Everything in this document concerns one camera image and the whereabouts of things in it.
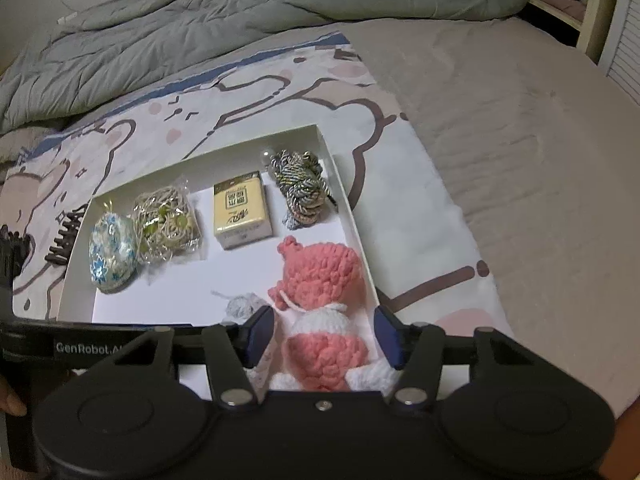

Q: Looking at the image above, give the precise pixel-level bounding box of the cream yellow packet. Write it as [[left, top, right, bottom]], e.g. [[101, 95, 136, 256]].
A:
[[212, 170, 274, 251]]

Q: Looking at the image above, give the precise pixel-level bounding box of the small clear plastic wrapped item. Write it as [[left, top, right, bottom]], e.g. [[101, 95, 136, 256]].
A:
[[210, 287, 263, 326]]

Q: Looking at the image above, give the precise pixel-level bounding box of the person's left hand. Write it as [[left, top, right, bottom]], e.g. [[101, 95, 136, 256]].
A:
[[0, 377, 28, 417]]

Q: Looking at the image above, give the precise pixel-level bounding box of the multicolour braided cord bundle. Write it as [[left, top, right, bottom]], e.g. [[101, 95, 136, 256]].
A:
[[261, 147, 341, 228]]

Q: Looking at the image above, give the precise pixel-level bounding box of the grey-green quilt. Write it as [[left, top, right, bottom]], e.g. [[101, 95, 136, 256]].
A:
[[0, 0, 531, 133]]

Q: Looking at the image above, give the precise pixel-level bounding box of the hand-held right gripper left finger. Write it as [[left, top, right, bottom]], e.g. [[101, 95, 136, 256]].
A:
[[132, 305, 276, 407]]

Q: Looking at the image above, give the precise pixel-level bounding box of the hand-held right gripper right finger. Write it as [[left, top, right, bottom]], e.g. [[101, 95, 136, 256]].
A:
[[372, 304, 526, 406]]

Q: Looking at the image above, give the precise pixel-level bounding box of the beige bed sheet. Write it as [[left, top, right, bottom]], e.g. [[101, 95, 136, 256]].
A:
[[345, 15, 640, 418]]

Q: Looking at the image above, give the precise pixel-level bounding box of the cream bed frame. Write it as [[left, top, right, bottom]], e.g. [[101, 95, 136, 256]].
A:
[[527, 0, 623, 66]]

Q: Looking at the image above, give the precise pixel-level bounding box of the white louvered door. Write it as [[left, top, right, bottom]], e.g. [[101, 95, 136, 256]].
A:
[[600, 0, 640, 106]]

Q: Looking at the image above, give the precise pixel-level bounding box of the floral brocade pouch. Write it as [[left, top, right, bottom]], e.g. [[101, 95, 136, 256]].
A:
[[89, 200, 138, 295]]

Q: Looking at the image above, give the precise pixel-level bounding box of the white cardboard box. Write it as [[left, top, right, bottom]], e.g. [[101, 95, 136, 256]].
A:
[[56, 122, 386, 391]]

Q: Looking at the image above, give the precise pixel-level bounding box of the bagged green cord ornament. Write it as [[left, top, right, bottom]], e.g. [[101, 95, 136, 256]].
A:
[[131, 177, 206, 266]]

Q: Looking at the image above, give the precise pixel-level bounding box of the pink crochet doll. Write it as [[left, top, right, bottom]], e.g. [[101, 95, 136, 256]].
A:
[[267, 235, 406, 393]]

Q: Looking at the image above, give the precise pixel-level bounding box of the bear printed blanket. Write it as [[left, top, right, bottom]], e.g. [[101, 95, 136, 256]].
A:
[[0, 32, 516, 391]]

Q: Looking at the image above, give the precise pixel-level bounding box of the brown hair claw clip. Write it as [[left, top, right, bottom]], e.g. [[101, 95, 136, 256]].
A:
[[44, 210, 87, 267]]

